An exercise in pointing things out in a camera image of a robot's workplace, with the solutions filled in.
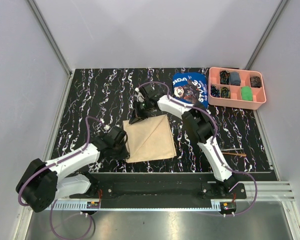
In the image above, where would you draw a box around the silver knife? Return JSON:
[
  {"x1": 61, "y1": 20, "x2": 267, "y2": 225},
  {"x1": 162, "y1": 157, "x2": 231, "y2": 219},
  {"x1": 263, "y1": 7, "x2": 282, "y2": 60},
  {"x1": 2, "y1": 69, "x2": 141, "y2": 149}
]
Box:
[{"x1": 221, "y1": 148, "x2": 243, "y2": 152}]

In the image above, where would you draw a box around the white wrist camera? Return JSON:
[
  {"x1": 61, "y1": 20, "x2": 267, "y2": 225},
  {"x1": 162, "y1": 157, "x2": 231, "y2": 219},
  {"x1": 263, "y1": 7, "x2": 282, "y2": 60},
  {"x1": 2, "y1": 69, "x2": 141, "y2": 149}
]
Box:
[
  {"x1": 134, "y1": 87, "x2": 145, "y2": 103},
  {"x1": 103, "y1": 125, "x2": 110, "y2": 131}
]

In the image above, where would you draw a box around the black marble table mat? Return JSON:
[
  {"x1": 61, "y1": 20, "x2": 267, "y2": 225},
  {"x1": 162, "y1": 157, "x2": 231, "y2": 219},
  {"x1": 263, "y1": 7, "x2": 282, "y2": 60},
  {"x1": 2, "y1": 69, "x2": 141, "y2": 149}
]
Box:
[{"x1": 51, "y1": 67, "x2": 277, "y2": 181}]

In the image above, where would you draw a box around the black patterned roll top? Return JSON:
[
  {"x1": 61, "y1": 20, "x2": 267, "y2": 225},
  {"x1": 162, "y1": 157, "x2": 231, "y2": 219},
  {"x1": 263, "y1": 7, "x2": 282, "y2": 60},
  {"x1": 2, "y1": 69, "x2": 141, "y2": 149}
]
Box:
[{"x1": 219, "y1": 70, "x2": 230, "y2": 85}]

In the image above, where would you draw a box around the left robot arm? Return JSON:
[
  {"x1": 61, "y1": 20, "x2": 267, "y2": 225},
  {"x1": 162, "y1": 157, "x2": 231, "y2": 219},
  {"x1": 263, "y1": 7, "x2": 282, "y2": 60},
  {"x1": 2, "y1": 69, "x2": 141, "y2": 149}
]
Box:
[{"x1": 15, "y1": 126, "x2": 129, "y2": 213}]

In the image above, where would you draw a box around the blue-grey rolled cloth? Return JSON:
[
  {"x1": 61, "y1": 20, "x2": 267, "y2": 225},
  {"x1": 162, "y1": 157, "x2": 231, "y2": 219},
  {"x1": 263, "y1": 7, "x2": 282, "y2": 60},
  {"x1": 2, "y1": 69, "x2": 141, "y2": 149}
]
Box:
[{"x1": 229, "y1": 71, "x2": 241, "y2": 86}]

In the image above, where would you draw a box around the blue printed folded cloth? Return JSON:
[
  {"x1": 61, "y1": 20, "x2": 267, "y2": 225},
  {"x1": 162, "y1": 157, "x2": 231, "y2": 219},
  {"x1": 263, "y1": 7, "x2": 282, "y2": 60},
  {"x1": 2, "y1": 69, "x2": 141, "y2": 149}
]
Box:
[{"x1": 172, "y1": 72, "x2": 208, "y2": 109}]

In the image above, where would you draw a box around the green rolled cloth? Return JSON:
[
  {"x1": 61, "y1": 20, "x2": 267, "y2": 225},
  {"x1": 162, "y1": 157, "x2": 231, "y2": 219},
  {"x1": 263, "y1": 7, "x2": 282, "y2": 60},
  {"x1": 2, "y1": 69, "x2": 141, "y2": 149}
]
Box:
[{"x1": 240, "y1": 86, "x2": 253, "y2": 102}]

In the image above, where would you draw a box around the black patterned roll left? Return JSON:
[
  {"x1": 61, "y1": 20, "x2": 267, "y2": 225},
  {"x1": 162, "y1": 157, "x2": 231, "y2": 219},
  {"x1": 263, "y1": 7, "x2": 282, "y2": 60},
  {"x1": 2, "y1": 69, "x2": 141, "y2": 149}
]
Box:
[{"x1": 210, "y1": 85, "x2": 220, "y2": 98}]

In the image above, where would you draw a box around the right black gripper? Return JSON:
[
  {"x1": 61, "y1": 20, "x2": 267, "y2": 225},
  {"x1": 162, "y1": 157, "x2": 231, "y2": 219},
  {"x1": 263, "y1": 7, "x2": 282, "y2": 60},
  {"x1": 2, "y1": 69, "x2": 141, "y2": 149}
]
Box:
[{"x1": 129, "y1": 99, "x2": 152, "y2": 125}]

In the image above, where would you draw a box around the black yellow patterned roll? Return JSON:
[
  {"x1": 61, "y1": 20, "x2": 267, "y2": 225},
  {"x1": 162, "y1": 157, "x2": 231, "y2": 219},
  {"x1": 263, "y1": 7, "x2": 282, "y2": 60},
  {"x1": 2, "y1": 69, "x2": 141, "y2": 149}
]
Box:
[{"x1": 220, "y1": 87, "x2": 231, "y2": 99}]

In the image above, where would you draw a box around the dark brown rolled cloth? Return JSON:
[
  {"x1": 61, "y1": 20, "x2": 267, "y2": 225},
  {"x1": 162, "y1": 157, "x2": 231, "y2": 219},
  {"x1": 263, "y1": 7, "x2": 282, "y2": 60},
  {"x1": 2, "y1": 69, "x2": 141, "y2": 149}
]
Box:
[{"x1": 250, "y1": 76, "x2": 262, "y2": 88}]

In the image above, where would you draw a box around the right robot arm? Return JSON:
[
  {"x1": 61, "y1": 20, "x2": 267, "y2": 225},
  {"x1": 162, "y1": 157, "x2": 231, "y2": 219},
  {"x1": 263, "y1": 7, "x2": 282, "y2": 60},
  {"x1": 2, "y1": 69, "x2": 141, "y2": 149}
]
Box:
[{"x1": 129, "y1": 82, "x2": 238, "y2": 199}]

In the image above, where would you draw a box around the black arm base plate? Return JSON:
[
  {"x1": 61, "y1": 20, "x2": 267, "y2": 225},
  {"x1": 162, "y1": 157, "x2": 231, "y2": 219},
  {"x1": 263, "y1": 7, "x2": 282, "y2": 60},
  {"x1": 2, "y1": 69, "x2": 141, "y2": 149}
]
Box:
[{"x1": 71, "y1": 172, "x2": 247, "y2": 210}]

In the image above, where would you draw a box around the copper fork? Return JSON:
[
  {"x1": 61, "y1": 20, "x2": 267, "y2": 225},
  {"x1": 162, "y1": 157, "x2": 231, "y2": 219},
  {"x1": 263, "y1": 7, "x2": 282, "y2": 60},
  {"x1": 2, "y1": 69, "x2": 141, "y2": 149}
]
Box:
[{"x1": 223, "y1": 152, "x2": 247, "y2": 157}]

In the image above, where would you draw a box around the pink divided organizer tray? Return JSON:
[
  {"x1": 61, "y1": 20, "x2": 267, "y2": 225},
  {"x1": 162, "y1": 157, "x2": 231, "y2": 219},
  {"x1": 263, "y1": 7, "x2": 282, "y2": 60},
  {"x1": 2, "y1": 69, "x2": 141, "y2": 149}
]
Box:
[{"x1": 207, "y1": 67, "x2": 267, "y2": 110}]

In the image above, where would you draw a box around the beige cloth napkin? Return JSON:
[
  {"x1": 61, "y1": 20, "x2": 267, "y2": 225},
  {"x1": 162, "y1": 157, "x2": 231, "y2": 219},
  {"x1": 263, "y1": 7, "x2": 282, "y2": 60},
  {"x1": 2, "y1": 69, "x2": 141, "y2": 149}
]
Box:
[{"x1": 123, "y1": 114, "x2": 177, "y2": 164}]

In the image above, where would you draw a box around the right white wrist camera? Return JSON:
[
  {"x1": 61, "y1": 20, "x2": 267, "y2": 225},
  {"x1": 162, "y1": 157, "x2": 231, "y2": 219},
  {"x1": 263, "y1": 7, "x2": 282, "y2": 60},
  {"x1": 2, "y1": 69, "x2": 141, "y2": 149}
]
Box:
[{"x1": 134, "y1": 87, "x2": 145, "y2": 103}]

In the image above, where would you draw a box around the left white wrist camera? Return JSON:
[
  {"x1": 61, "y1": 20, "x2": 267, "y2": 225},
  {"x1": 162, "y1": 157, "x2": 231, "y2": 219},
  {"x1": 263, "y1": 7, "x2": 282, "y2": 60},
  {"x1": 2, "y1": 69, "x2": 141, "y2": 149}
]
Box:
[{"x1": 103, "y1": 125, "x2": 110, "y2": 131}]

